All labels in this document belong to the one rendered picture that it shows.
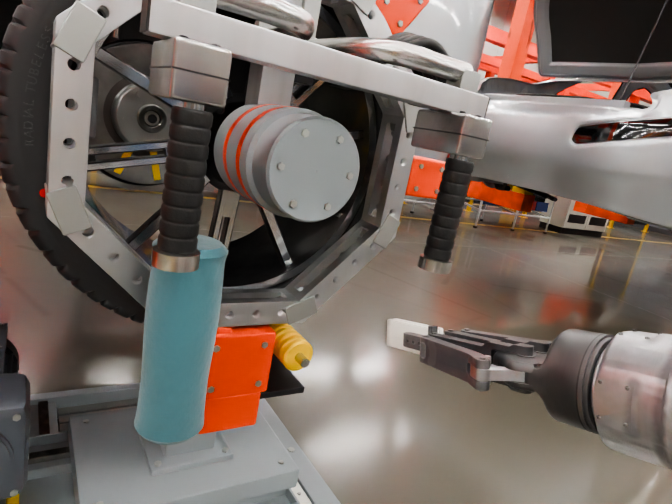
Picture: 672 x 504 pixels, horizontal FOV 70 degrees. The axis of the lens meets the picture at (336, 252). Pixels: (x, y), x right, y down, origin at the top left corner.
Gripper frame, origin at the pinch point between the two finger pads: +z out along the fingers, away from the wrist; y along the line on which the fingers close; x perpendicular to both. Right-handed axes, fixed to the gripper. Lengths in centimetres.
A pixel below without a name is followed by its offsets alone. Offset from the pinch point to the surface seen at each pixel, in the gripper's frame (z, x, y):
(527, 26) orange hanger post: 221, -212, -379
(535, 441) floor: 52, 59, -120
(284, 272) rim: 38.9, -3.9, -7.4
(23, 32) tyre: 34, -34, 33
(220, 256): 17.9, -7.9, 14.4
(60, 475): 72, 38, 23
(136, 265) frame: 31.6, -6.1, 20.3
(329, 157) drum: 11.2, -20.2, 3.7
